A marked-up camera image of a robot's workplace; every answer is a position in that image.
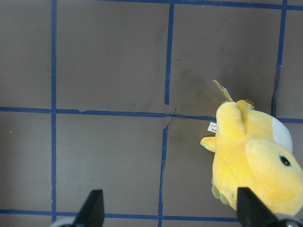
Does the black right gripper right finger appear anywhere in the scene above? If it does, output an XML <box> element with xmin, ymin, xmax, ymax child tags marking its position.
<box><xmin>236</xmin><ymin>187</ymin><xmax>278</xmax><ymax>227</ymax></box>

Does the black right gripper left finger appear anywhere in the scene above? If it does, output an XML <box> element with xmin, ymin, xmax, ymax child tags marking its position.
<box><xmin>73</xmin><ymin>189</ymin><xmax>105</xmax><ymax>227</ymax></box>

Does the yellow plush penguin toy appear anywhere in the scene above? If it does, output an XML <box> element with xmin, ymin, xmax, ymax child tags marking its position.
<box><xmin>200</xmin><ymin>87</ymin><xmax>303</xmax><ymax>216</ymax></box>

